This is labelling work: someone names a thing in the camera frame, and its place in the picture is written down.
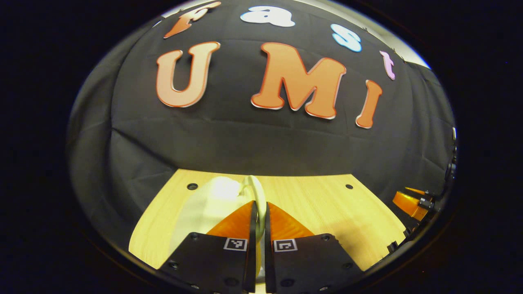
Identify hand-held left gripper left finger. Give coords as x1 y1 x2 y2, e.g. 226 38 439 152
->
157 200 259 294

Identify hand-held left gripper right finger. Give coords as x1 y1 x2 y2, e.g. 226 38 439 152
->
264 202 365 294

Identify cream small suitcase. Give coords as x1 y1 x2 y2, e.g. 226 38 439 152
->
169 176 267 286

